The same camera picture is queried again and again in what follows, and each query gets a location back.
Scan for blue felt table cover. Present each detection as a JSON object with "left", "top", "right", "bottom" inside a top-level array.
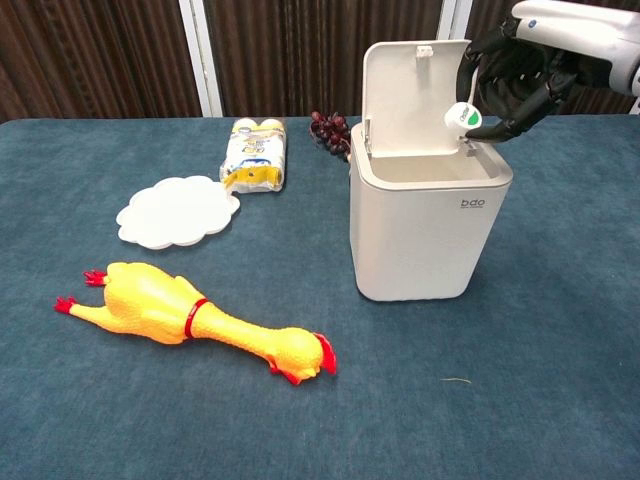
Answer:
[{"left": 0, "top": 114, "right": 640, "bottom": 480}]

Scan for small white round container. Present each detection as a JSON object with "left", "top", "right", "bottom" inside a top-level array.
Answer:
[{"left": 443, "top": 101, "right": 484, "bottom": 141}]

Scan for dark red grape bunch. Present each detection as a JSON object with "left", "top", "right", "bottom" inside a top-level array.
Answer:
[{"left": 308, "top": 110, "right": 353, "bottom": 164}]

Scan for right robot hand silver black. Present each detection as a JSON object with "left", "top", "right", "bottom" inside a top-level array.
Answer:
[{"left": 456, "top": 0, "right": 627, "bottom": 144}]

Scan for white trash bin lid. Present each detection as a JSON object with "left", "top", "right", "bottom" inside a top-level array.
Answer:
[{"left": 348, "top": 38, "right": 515, "bottom": 304}]

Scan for yellow rubber chicken toy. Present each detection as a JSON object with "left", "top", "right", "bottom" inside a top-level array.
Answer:
[{"left": 53, "top": 260, "right": 339, "bottom": 387}]

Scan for white scalloped tray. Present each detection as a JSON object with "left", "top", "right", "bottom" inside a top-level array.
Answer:
[{"left": 115, "top": 175, "right": 242, "bottom": 250}]

